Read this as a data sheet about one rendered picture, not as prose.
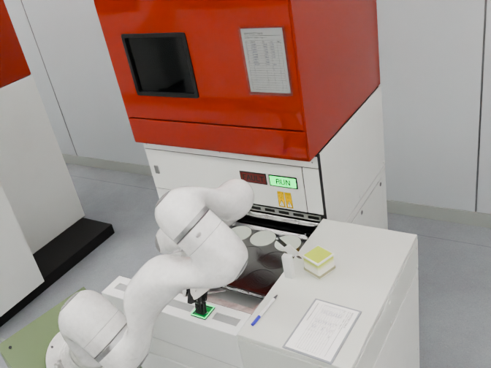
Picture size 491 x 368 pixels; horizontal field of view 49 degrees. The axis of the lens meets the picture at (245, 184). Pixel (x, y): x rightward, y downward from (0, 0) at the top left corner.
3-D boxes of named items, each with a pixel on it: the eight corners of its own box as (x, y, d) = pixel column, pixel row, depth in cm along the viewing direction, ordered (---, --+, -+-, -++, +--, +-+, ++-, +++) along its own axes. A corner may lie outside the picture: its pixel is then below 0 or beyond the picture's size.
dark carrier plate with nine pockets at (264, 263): (234, 223, 218) (234, 221, 218) (310, 237, 200) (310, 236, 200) (185, 274, 194) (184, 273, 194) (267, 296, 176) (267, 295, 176)
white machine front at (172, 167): (167, 213, 249) (145, 136, 229) (329, 245, 206) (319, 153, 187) (163, 217, 246) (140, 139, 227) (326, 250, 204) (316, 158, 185)
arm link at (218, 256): (92, 319, 136) (139, 361, 137) (65, 348, 125) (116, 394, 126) (210, 194, 114) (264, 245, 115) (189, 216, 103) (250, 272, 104)
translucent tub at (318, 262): (320, 261, 176) (318, 244, 173) (336, 269, 171) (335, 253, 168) (303, 271, 173) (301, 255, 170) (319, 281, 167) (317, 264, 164)
